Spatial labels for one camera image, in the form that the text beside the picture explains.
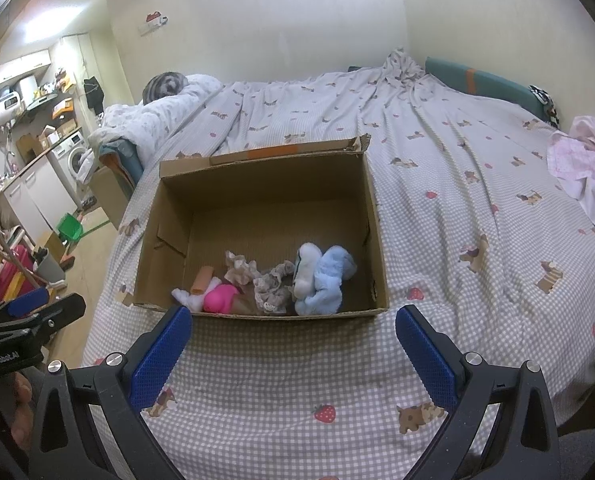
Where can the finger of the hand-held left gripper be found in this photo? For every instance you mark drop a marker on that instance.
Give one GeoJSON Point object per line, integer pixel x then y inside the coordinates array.
{"type": "Point", "coordinates": [57, 312]}
{"type": "Point", "coordinates": [27, 300]}

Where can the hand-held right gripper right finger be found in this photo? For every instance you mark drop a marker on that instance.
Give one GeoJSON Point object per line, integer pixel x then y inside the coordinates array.
{"type": "Point", "coordinates": [427, 355]}

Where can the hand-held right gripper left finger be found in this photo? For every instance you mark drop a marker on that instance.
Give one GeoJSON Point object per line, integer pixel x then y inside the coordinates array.
{"type": "Point", "coordinates": [160, 355]}

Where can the peach sock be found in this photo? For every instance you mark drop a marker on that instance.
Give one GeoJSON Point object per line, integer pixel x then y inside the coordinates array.
{"type": "Point", "coordinates": [202, 280]}

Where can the cream lace sock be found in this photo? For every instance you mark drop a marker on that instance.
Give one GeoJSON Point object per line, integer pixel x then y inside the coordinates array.
{"type": "Point", "coordinates": [240, 267]}

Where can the grey-brown lace sock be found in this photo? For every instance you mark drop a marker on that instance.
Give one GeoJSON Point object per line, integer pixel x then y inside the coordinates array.
{"type": "Point", "coordinates": [272, 290]}

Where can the person's left hand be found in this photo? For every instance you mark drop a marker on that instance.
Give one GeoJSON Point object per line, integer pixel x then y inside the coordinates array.
{"type": "Point", "coordinates": [22, 410]}

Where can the pink suitcase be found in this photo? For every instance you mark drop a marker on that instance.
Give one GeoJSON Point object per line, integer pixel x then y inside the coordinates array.
{"type": "Point", "coordinates": [12, 270]}

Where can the grey bin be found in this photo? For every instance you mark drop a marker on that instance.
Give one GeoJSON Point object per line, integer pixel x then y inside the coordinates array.
{"type": "Point", "coordinates": [51, 266]}

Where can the pink sock ball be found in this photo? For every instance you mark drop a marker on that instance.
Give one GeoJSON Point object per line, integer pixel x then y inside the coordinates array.
{"type": "Point", "coordinates": [220, 299]}

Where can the green dustpan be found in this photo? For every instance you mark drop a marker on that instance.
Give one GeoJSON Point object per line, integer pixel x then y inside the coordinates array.
{"type": "Point", "coordinates": [71, 227]}

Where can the white kitchen cabinet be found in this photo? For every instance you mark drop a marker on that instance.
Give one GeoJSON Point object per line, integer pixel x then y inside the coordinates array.
{"type": "Point", "coordinates": [32, 195]}

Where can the light blue fuzzy sock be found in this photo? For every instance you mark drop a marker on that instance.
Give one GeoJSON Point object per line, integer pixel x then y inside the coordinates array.
{"type": "Point", "coordinates": [332, 280]}

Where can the bedside cardboard box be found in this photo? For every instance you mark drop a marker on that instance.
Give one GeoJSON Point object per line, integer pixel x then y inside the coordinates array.
{"type": "Point", "coordinates": [107, 195]}

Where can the white fuzzy sock dark trim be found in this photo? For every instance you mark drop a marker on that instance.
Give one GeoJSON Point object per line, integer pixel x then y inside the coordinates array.
{"type": "Point", "coordinates": [305, 270]}

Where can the white washing machine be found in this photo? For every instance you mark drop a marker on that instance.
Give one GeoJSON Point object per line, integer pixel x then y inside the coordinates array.
{"type": "Point", "coordinates": [75, 157]}

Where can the teal folded cloth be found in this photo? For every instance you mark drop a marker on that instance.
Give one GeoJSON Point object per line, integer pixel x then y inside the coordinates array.
{"type": "Point", "coordinates": [125, 160]}

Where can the dog print bed sheet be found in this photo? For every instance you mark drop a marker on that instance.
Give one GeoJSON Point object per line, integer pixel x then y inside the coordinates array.
{"type": "Point", "coordinates": [452, 185]}

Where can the black hanging cloth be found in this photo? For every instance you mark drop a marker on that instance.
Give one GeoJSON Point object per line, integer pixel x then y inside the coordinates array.
{"type": "Point", "coordinates": [92, 92]}

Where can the white quilt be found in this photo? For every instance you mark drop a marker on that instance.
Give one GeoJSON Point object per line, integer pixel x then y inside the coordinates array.
{"type": "Point", "coordinates": [152, 110]}

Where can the pink cloth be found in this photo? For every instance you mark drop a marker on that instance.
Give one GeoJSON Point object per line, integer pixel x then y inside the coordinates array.
{"type": "Point", "coordinates": [577, 160]}

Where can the grey striped pillow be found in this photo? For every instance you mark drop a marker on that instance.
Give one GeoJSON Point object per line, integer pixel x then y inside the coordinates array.
{"type": "Point", "coordinates": [162, 85]}

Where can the black white patterned cloth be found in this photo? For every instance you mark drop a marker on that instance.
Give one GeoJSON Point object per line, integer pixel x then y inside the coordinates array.
{"type": "Point", "coordinates": [545, 102]}

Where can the teal mat with orange stripe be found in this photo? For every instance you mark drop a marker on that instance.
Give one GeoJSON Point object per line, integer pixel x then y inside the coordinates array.
{"type": "Point", "coordinates": [497, 85]}

